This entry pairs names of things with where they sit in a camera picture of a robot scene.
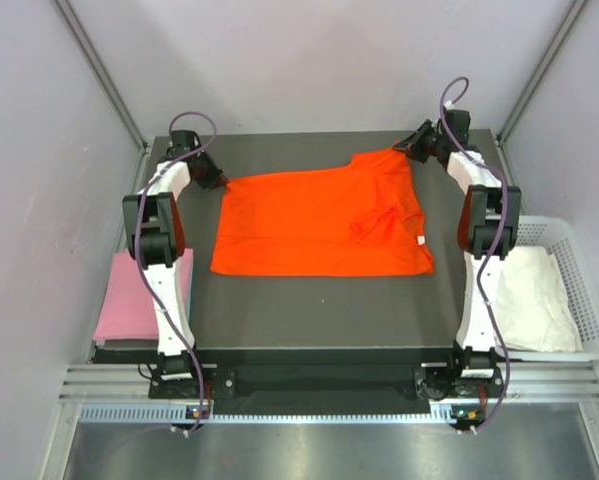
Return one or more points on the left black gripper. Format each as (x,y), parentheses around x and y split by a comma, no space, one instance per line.
(215,178)

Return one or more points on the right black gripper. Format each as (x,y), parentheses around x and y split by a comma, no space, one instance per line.
(411,145)

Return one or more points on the orange t-shirt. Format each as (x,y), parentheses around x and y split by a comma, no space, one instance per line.
(358,220)

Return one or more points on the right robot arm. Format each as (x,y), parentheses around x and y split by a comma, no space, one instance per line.
(487,233)

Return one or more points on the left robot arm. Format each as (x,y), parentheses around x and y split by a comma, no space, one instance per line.
(156,242)

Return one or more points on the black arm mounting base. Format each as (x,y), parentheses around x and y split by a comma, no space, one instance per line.
(229,375)

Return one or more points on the folded light blue t-shirt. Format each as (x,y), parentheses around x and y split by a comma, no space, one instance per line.
(192,300)

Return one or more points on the white plastic basket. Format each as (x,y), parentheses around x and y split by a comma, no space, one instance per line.
(559,239)

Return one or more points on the folded pink t-shirt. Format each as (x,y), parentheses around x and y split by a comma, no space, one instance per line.
(128,311)

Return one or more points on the white t-shirt in basket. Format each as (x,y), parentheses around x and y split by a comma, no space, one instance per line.
(531,308)

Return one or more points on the slotted cable duct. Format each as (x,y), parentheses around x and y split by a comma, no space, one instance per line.
(187,414)

